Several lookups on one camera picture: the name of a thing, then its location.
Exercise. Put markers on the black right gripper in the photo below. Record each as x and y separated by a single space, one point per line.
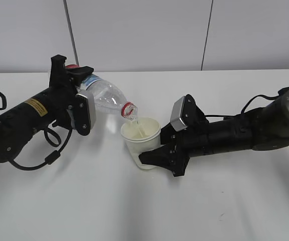
174 154

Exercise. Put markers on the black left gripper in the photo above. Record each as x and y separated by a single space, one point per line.
63 89

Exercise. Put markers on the white paper cup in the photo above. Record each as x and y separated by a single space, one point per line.
141 136

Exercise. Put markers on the clear Nongfu Spring water bottle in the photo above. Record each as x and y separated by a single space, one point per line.
108 98

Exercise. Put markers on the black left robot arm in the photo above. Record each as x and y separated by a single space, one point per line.
20 123

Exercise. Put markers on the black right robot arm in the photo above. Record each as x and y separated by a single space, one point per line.
259 129

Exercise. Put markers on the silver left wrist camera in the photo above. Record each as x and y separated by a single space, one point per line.
84 113

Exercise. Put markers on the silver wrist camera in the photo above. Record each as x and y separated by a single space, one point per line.
84 113
186 114

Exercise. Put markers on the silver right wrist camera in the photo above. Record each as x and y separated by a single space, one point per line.
186 114

